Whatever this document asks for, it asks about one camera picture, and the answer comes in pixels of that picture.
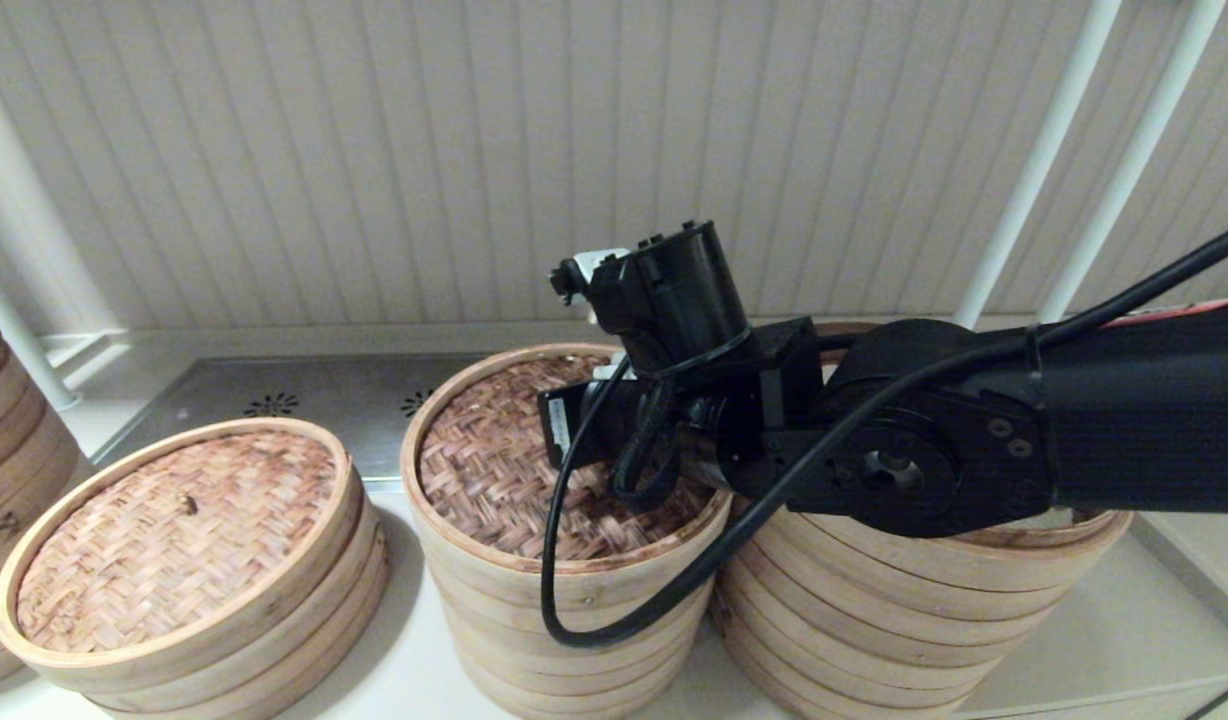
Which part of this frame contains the bamboo steamer stack with clasps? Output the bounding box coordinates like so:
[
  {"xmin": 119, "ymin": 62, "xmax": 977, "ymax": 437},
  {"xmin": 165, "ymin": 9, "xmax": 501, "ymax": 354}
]
[{"xmin": 0, "ymin": 305, "xmax": 95, "ymax": 696}]

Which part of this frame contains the low bamboo steamer basket stack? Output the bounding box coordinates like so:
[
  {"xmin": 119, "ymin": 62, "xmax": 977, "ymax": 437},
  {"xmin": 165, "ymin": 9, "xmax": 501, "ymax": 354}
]
[{"xmin": 34, "ymin": 495, "xmax": 392, "ymax": 720}]

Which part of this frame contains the thin white metal pole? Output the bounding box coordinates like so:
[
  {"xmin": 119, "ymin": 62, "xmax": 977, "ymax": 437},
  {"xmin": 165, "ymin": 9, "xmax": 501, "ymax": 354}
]
[{"xmin": 0, "ymin": 255, "xmax": 83, "ymax": 413}]

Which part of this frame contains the perforated stainless steel panel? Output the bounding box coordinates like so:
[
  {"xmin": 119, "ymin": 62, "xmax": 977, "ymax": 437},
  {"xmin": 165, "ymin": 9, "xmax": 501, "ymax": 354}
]
[{"xmin": 94, "ymin": 348, "xmax": 495, "ymax": 493}]

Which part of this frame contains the thick white round column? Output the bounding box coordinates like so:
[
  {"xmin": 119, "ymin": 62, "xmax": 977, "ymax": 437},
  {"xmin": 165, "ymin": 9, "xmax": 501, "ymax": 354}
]
[{"xmin": 0, "ymin": 45, "xmax": 125, "ymax": 336}]

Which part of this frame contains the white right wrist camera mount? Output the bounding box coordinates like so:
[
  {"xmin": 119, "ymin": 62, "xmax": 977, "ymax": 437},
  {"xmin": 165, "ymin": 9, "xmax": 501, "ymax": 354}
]
[{"xmin": 549, "ymin": 247, "xmax": 630, "ymax": 383}]

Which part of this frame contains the dark woven bamboo lid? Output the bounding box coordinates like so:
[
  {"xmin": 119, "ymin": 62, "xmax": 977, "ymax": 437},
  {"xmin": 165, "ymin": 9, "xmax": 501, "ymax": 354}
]
[{"xmin": 401, "ymin": 343, "xmax": 735, "ymax": 604}]

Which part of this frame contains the black camera cable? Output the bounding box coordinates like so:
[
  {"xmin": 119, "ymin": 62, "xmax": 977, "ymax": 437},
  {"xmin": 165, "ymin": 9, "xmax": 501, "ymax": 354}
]
[{"xmin": 540, "ymin": 215, "xmax": 1228, "ymax": 649}]

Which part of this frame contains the white slanted metal pole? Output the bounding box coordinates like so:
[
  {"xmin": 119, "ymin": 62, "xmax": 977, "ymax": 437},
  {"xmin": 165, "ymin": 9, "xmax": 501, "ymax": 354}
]
[
  {"xmin": 1039, "ymin": 0, "xmax": 1227, "ymax": 323},
  {"xmin": 954, "ymin": 0, "xmax": 1123, "ymax": 329}
]

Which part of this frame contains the light woven bamboo steamer lid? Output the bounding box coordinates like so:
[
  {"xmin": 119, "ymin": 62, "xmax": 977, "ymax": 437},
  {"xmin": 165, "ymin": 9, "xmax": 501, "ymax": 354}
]
[{"xmin": 0, "ymin": 418, "xmax": 365, "ymax": 693}]

